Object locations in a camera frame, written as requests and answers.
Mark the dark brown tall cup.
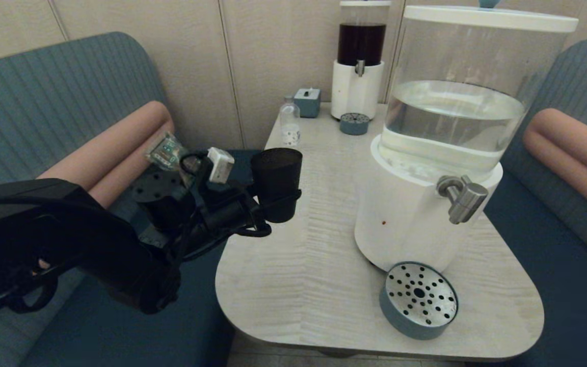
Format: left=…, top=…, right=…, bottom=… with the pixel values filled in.
left=250, top=148, right=303, bottom=224

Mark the small clear plastic bottle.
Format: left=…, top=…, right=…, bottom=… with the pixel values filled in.
left=279, top=96, right=302, bottom=149

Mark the blue-grey square box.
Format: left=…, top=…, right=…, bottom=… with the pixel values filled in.
left=293, top=87, right=322, bottom=118

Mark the small blue perforated drip tray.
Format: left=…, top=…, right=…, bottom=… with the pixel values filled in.
left=339, top=112, right=370, bottom=135

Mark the large white water dispenser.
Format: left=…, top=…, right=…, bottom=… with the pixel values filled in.
left=353, top=0, right=579, bottom=272

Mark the small white dark-drink dispenser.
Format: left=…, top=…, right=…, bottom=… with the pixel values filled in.
left=331, top=0, right=392, bottom=121

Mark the pink left sofa bolster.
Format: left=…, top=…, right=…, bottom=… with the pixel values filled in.
left=36, top=100, right=174, bottom=271

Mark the pink sofa bolster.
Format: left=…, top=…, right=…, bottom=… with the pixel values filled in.
left=36, top=100, right=174, bottom=271
left=523, top=108, right=587, bottom=225

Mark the large blue perforated drip tray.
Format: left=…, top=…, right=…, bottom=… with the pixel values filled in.
left=379, top=261, right=460, bottom=340

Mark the teal left booth sofa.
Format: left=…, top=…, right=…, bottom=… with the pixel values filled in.
left=0, top=32, right=263, bottom=367

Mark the teal booth sofa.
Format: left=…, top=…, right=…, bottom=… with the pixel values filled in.
left=0, top=32, right=263, bottom=367
left=467, top=37, right=587, bottom=367

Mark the teal right booth sofa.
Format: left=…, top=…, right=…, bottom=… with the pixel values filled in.
left=467, top=37, right=587, bottom=367

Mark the pink right sofa bolster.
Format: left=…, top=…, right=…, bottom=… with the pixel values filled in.
left=523, top=108, right=587, bottom=225

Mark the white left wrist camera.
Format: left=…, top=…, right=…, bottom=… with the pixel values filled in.
left=206, top=147, right=235, bottom=185

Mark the black left wrist camera cable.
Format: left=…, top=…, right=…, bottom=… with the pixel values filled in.
left=178, top=151, right=273, bottom=239

